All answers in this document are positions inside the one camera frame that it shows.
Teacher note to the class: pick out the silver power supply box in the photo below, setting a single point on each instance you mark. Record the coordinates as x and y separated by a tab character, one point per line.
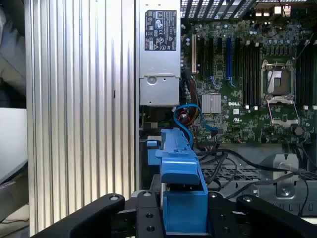
158	64

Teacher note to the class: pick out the thin metal locking lever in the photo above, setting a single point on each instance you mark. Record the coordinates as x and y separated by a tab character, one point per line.
272	75
302	47

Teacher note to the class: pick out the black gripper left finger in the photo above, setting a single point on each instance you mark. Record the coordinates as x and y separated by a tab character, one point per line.
99	215

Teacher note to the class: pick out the RAM slot with white clips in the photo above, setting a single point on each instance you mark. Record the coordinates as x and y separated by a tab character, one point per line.
305	74
256	74
314	74
247	74

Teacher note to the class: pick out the metal drive cage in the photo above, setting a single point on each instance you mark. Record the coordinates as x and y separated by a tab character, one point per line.
292	191

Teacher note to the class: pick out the metal socket cover frame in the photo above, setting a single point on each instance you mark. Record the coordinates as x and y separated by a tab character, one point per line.
284	122

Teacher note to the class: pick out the pale grey flat panel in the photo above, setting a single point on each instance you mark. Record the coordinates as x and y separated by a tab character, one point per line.
12	143

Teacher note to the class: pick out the CPU socket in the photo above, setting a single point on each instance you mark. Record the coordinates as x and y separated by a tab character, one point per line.
281	81

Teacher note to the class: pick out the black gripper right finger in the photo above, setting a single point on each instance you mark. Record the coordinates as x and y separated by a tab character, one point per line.
260	218

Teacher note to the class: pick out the white expansion slot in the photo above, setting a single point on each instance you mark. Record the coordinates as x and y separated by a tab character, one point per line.
194	54

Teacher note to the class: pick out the hard disk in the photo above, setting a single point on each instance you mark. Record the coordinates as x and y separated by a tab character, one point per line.
183	168

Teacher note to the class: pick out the green motherboard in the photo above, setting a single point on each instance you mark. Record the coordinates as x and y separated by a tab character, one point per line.
237	124

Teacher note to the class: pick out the black expansion slot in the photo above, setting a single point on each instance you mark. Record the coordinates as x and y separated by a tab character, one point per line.
219	47
237	54
202	57
210	57

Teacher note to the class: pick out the black and silver PC case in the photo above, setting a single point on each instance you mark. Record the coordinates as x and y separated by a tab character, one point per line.
267	151

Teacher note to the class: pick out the RAM slot with black clips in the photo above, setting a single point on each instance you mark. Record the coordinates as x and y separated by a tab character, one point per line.
251	74
310	74
301	74
243	74

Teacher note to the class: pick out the blue expansion slot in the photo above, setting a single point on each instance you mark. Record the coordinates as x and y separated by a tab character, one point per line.
229	59

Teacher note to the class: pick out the silver finned heat sink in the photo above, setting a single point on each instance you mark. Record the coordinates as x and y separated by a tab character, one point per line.
211	103

